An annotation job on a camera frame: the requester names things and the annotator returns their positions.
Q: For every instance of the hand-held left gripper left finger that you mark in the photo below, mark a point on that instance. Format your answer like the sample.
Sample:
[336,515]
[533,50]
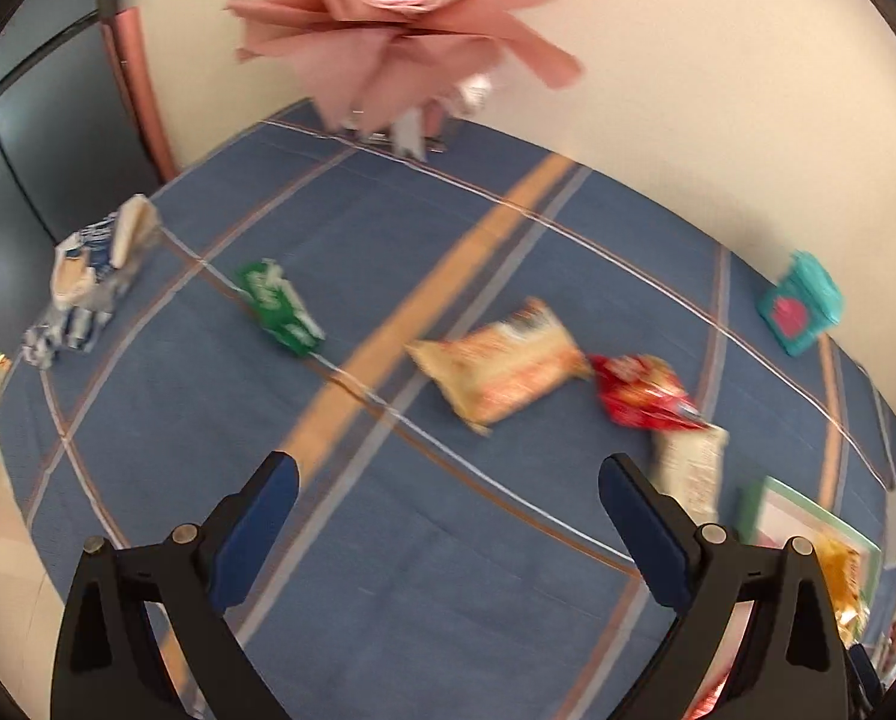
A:
[256,532]

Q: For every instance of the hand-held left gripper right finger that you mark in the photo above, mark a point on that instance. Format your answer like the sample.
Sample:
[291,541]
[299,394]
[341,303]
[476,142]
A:
[643,532]

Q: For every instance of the teal rimmed white box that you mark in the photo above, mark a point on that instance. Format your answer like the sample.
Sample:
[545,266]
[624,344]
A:
[785,510]

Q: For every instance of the pale speckled snack packet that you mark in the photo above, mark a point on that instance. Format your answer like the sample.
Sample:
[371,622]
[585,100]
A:
[688,472]

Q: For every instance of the red snack bag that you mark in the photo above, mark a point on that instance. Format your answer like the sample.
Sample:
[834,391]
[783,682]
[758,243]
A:
[639,394]

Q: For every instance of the blue striped tablecloth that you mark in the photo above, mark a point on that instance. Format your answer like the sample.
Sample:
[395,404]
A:
[418,525]

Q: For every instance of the beige orange snack packet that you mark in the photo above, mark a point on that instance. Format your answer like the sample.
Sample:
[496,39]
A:
[493,367]

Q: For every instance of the green carton packet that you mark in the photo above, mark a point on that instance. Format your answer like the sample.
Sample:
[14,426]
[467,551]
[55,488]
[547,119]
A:
[279,307]

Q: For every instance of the teal box with red print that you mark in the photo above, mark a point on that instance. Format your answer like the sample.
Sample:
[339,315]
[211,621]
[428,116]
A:
[796,311]

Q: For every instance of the blue white snack bag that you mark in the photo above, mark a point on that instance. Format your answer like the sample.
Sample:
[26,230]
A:
[80,285]

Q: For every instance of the clear glass vase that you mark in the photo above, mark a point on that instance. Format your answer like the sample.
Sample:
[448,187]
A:
[410,135]

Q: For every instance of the dark grey cabinet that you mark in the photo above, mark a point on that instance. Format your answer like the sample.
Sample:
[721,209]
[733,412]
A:
[20,127]

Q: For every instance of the pink paper flower bouquet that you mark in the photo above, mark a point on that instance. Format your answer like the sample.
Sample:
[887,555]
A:
[395,22]

